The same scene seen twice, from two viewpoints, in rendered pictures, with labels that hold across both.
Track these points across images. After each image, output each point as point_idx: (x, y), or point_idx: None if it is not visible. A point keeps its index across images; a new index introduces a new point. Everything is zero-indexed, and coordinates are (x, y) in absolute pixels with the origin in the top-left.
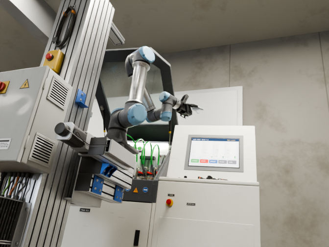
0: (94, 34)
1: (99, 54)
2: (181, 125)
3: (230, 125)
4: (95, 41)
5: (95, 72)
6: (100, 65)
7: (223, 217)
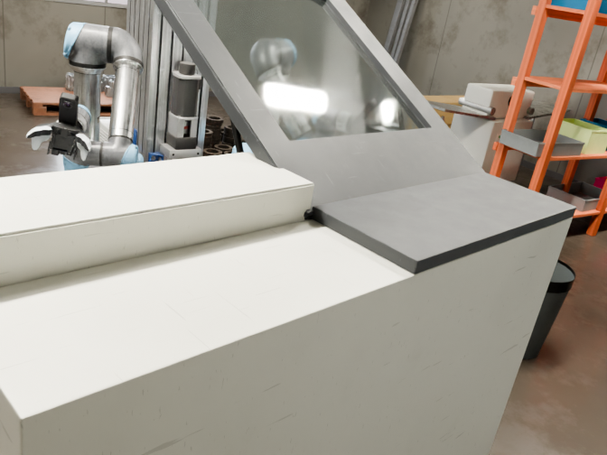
0: (137, 19)
1: (145, 49)
2: (229, 153)
3: (30, 174)
4: (139, 30)
5: (144, 87)
6: (148, 68)
7: None
